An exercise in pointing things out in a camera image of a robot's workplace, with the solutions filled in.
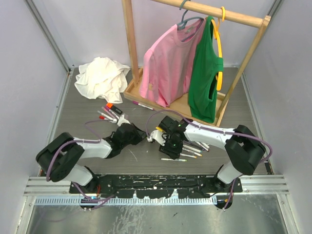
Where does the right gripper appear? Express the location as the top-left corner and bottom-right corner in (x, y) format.
(159, 135), (184, 160)

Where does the teal cap marker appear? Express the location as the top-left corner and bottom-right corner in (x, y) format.
(183, 145), (202, 153)

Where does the green cap marker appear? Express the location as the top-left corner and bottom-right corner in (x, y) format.
(160, 158), (187, 162)

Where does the yellow cap marker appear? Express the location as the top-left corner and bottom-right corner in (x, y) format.
(182, 148), (202, 157)

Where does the magenta cap marker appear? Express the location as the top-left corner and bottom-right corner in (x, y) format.
(132, 100), (155, 111)

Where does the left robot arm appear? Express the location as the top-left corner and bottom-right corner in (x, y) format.
(36, 123), (146, 193)

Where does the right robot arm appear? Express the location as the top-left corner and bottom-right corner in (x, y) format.
(158, 117), (266, 192)

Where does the orange black highlighter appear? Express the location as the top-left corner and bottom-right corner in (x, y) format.
(106, 103), (123, 115)

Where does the red cap marker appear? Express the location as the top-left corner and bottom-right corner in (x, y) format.
(99, 116), (117, 124)

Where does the pink cap marker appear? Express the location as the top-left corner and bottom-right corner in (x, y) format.
(98, 106), (119, 122)

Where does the green tank top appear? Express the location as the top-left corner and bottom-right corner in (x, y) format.
(188, 16), (224, 123)

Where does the white crumpled cloth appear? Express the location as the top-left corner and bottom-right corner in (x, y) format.
(75, 57), (130, 104)

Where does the pink t-shirt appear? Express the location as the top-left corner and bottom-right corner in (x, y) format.
(139, 19), (206, 107)

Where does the yellow clothes hanger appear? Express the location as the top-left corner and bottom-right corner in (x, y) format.
(210, 6), (225, 91)

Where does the grey clothes hanger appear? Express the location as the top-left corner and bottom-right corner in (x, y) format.
(177, 10), (204, 42)

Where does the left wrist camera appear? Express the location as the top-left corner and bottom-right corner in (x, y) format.
(117, 114), (131, 127)

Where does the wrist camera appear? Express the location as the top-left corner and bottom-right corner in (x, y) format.
(147, 130), (169, 146)
(117, 114), (131, 127)

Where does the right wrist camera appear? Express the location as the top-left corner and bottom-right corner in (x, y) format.
(147, 130), (169, 146)

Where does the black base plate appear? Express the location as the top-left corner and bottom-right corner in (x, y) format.
(70, 174), (243, 199)

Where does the grey cable duct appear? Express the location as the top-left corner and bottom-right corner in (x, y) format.
(34, 196), (217, 206)

